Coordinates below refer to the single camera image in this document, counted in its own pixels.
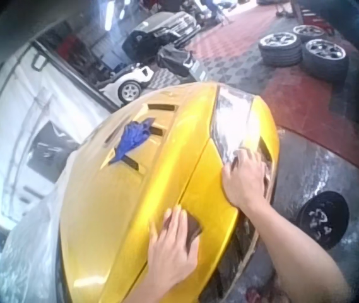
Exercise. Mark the person's right hand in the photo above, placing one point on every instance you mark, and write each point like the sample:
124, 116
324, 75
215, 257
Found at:
245, 183

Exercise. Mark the white car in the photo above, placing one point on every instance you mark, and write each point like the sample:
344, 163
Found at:
128, 83

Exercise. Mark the blue cloth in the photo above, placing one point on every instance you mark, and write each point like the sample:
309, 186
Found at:
133, 137

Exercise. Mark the person's right fingers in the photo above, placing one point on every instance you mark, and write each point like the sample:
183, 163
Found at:
251, 164

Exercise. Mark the clear plastic cover sheet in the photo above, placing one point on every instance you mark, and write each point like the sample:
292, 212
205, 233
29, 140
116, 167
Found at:
31, 246

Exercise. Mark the black car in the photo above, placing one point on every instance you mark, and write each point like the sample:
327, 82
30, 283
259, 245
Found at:
160, 31

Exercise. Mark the red workshop equipment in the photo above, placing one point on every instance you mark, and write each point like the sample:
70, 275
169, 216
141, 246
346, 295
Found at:
319, 22

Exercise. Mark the yellow sports car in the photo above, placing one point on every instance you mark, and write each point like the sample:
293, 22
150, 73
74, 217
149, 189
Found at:
154, 189

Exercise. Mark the stacked tyres with silver rim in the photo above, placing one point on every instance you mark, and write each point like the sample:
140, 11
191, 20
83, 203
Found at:
280, 49

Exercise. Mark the person's left hand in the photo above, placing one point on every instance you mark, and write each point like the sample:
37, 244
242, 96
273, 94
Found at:
171, 252

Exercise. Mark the tyre with silver rim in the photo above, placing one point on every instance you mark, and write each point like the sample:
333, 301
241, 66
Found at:
326, 60
310, 31

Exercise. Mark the black car body part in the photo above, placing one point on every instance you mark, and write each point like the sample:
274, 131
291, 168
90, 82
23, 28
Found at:
179, 61

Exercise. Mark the person's left fingers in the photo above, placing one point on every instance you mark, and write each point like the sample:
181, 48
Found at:
171, 222

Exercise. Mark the black bucket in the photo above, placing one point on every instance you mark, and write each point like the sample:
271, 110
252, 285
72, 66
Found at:
322, 219

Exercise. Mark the dark sponge pad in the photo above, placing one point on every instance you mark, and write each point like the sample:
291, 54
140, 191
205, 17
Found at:
195, 228

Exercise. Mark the black wall poster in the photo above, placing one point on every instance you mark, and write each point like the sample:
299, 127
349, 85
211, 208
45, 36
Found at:
51, 151

